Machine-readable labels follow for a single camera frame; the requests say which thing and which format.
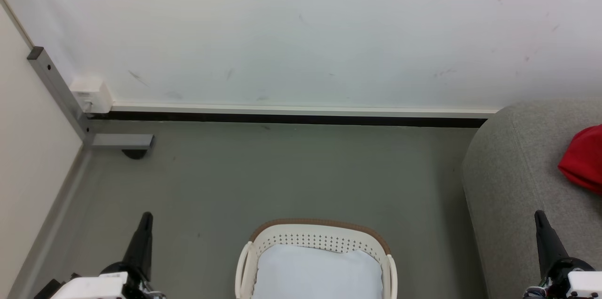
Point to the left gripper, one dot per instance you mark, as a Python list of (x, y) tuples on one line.
[(103, 287)]

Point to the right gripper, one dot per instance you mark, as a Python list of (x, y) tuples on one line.
[(571, 280)]

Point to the red fleece garment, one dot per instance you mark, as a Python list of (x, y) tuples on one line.
[(585, 158)]

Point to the white laundry basket brown rim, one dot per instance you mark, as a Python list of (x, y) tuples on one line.
[(320, 238)]

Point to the grey fabric sofa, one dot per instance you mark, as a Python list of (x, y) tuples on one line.
[(512, 172)]

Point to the grey floor skirting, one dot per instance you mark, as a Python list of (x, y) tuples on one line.
[(51, 224)]

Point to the white cloth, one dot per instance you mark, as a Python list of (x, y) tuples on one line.
[(317, 275)]

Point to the white baseboard with black gap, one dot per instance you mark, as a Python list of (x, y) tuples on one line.
[(301, 112)]

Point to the black frame foot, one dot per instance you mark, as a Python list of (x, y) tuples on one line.
[(135, 153)]

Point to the white wall outlet box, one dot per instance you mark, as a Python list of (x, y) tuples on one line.
[(91, 94)]

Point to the grey metal frame post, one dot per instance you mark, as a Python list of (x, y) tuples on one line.
[(56, 85)]

